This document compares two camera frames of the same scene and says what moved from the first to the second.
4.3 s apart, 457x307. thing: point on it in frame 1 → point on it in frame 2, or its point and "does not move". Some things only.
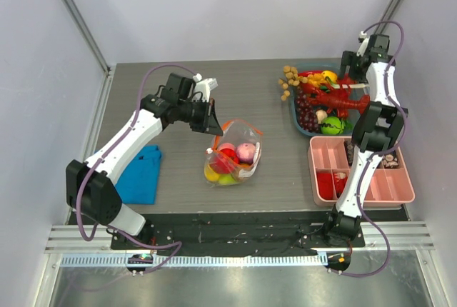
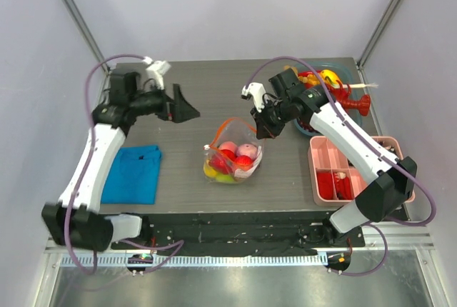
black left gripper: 209,116 → 179,110
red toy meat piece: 325,185 does not move
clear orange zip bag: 235,156 does not move
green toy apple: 226,179 does not move
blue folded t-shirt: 137,183 does not move
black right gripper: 347,67 → 268,121
